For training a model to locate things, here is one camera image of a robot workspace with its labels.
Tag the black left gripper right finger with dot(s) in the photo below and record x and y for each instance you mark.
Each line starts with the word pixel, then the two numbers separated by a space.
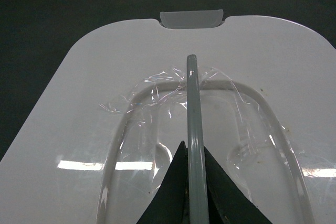
pixel 226 202

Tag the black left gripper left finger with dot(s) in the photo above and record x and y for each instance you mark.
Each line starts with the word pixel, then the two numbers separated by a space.
pixel 170 203

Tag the white box lid grey handle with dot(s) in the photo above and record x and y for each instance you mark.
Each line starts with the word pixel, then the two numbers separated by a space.
pixel 97 144

